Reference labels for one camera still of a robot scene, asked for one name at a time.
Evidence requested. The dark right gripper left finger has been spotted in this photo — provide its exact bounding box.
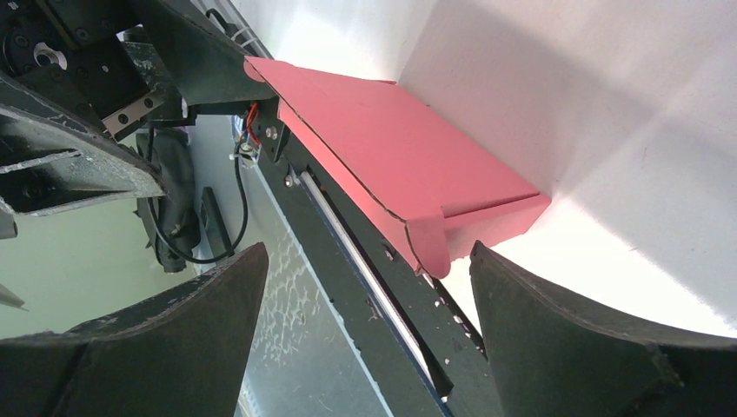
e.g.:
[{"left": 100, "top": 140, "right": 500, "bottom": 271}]
[{"left": 1, "top": 242, "right": 269, "bottom": 416}]

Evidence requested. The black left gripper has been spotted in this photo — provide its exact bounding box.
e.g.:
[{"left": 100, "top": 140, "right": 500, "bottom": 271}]
[{"left": 1, "top": 0, "right": 276, "bottom": 216}]

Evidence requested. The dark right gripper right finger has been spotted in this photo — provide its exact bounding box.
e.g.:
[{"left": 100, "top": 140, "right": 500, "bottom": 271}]
[{"left": 470, "top": 242, "right": 736, "bottom": 416}]

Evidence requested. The pink cardboard box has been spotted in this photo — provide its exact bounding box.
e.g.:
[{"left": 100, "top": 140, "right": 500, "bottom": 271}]
[{"left": 243, "top": 57, "right": 550, "bottom": 279}]

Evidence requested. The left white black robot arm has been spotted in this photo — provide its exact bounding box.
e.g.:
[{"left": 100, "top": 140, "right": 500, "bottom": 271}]
[{"left": 1, "top": 1, "right": 269, "bottom": 273}]

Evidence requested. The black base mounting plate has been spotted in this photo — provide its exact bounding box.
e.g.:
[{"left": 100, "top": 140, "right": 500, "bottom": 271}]
[{"left": 189, "top": 0, "right": 508, "bottom": 417}]

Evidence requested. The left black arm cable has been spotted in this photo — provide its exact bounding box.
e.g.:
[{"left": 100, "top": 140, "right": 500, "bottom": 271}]
[{"left": 146, "top": 126, "right": 249, "bottom": 266}]

